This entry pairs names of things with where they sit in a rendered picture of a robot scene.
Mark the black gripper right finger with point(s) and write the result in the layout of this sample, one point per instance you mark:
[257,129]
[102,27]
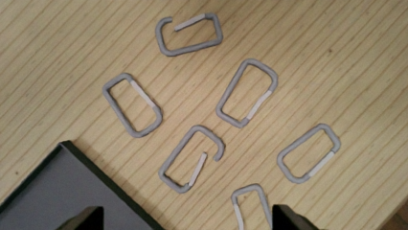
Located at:
[284,218]

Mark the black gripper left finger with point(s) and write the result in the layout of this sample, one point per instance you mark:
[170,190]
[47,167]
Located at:
[91,218]

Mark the grey tray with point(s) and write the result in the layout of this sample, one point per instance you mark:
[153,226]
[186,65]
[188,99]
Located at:
[63,184]

